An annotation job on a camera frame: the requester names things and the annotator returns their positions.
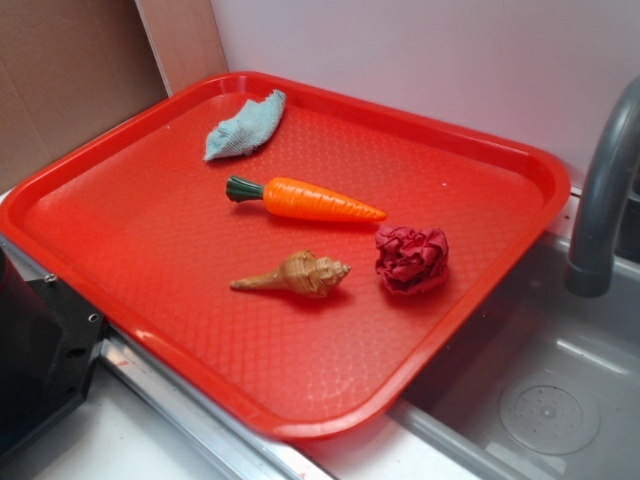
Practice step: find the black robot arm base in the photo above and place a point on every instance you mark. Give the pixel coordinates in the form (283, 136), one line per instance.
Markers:
(50, 339)

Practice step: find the red plastic tray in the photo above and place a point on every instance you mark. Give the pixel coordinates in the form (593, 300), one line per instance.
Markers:
(140, 225)

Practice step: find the brown spiral seashell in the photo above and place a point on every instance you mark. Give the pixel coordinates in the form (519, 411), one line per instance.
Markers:
(301, 273)

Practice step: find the orange toy carrot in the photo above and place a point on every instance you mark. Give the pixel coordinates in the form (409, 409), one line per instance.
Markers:
(297, 199)

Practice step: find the crumpled red cloth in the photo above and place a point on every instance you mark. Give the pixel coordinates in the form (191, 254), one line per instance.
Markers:
(411, 261)

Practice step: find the light blue cloth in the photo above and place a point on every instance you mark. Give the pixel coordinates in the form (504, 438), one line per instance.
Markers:
(250, 128)

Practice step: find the grey plastic sink basin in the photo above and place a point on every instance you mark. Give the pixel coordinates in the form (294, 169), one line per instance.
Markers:
(538, 383)

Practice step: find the grey sink faucet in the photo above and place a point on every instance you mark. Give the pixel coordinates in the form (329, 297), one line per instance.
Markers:
(607, 220)

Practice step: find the brown cardboard panel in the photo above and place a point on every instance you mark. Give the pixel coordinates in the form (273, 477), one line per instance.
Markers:
(72, 70)

